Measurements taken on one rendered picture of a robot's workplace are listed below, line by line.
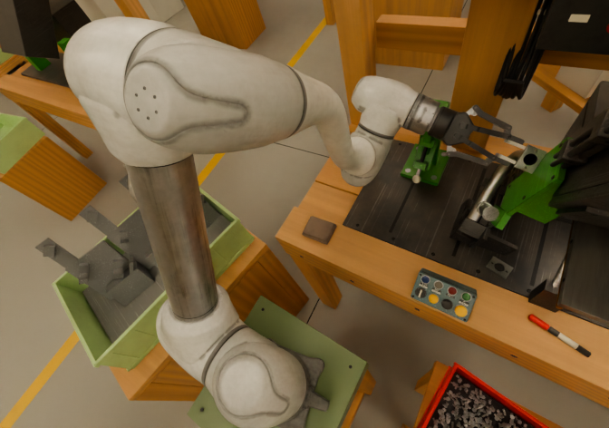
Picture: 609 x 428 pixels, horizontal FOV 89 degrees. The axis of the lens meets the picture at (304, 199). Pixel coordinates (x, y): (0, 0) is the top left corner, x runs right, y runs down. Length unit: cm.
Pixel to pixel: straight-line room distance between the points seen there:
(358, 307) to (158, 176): 156
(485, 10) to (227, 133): 79
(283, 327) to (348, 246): 32
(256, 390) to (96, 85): 56
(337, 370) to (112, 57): 81
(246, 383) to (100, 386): 187
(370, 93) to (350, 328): 137
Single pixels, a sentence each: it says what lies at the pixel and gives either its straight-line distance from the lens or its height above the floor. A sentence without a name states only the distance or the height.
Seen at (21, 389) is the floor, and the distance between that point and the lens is 294.
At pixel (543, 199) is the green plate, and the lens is 83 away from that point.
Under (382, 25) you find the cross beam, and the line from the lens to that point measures 118.
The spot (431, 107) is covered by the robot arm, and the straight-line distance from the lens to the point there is 81.
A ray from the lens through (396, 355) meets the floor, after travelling 185.
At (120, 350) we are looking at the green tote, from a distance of 123.
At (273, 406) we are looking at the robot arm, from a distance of 71.
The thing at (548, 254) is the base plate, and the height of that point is 90.
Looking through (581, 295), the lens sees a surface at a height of 113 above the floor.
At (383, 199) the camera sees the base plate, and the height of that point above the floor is 90.
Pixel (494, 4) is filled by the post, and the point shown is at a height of 139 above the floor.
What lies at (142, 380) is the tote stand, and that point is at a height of 79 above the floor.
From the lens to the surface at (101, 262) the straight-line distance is 134.
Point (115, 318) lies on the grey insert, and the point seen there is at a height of 85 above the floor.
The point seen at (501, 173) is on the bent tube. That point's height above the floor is 108.
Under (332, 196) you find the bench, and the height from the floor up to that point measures 88.
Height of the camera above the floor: 183
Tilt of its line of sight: 54 degrees down
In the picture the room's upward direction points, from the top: 23 degrees counter-clockwise
